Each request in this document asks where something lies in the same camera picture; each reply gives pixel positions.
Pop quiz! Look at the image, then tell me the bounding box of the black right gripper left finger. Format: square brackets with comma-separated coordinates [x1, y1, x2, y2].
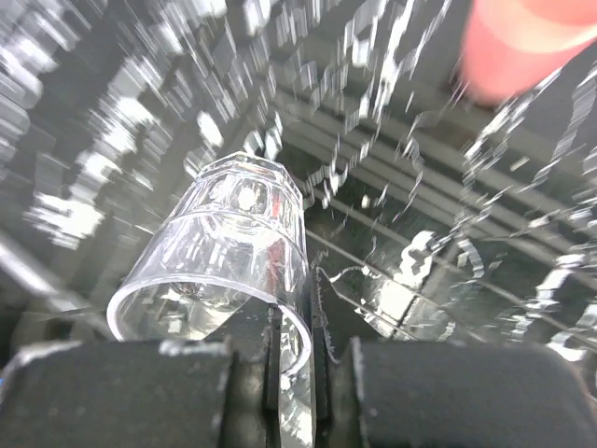
[1, 300, 280, 447]

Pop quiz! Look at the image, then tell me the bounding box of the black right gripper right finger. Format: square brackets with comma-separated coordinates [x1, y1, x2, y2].
[311, 269, 596, 447]

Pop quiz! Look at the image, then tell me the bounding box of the clear drinking glass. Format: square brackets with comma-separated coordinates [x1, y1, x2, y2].
[106, 152, 313, 447]

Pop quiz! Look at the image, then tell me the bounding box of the pink plastic cup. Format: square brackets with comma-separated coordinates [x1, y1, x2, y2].
[459, 0, 596, 105]

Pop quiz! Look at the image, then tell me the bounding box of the metal wire dish rack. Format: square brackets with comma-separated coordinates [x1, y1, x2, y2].
[1, 119, 596, 364]

